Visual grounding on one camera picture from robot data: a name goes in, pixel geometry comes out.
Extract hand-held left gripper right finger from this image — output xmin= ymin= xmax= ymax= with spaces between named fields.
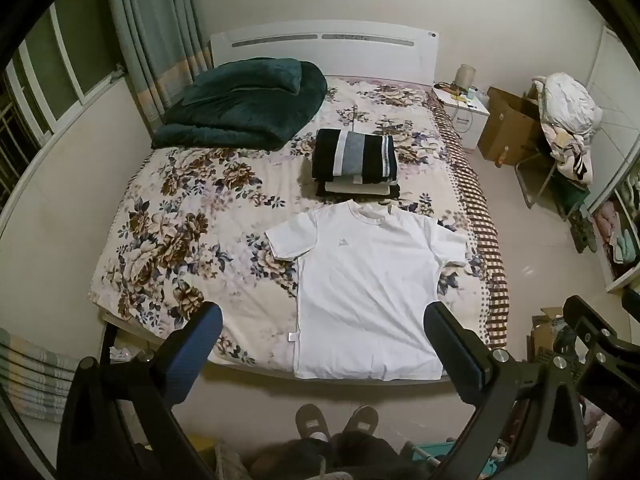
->
xmin=422 ymin=301 xmax=588 ymax=480

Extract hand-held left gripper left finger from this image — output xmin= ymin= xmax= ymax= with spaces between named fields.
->
xmin=57 ymin=301 xmax=224 ymax=480

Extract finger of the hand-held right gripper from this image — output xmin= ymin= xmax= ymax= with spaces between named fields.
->
xmin=563 ymin=296 xmax=640 ymax=361

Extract white t-shirt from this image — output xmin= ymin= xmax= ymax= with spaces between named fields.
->
xmin=265 ymin=199 xmax=468 ymax=380

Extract pile of clothes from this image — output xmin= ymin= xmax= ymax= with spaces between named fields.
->
xmin=531 ymin=72 xmax=604 ymax=187

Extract small open cardboard box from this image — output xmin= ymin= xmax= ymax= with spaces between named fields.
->
xmin=529 ymin=306 xmax=576 ymax=363

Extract pair of green slippers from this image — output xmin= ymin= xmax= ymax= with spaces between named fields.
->
xmin=569 ymin=209 xmax=597 ymax=255

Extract person's right grey slipper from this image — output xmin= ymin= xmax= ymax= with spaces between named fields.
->
xmin=341 ymin=405 xmax=380 ymax=437

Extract person's grey slipper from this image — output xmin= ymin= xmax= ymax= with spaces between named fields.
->
xmin=341 ymin=405 xmax=380 ymax=437
xmin=294 ymin=403 xmax=332 ymax=445

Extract floral bed sheet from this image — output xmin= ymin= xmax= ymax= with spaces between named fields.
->
xmin=87 ymin=74 xmax=511 ymax=386

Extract person's left grey slipper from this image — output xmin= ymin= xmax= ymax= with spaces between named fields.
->
xmin=294 ymin=403 xmax=332 ymax=445

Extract metal folding chair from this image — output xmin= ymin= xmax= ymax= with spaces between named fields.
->
xmin=514 ymin=147 xmax=558 ymax=209

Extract person's dark pants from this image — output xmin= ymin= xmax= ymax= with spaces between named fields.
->
xmin=247 ymin=431 xmax=418 ymax=480

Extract white wardrobe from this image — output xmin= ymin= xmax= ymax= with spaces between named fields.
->
xmin=582 ymin=25 xmax=640 ymax=295

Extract striped green cloth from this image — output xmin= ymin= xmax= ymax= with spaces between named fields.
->
xmin=0 ymin=326 xmax=82 ymax=420

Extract white folded garment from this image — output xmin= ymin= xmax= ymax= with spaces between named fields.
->
xmin=324 ymin=176 xmax=394 ymax=197

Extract large cardboard box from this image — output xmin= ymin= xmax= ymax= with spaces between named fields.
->
xmin=476 ymin=86 xmax=544 ymax=167

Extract dark green blanket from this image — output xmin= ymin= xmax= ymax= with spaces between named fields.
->
xmin=151 ymin=57 xmax=328 ymax=152

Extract white nightstand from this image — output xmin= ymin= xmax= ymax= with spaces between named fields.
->
xmin=431 ymin=84 xmax=491 ymax=151

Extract green curtain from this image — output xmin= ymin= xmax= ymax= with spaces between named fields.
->
xmin=102 ymin=0 xmax=214 ymax=137

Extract white bed headboard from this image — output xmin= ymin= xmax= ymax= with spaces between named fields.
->
xmin=209 ymin=20 xmax=436 ymax=88

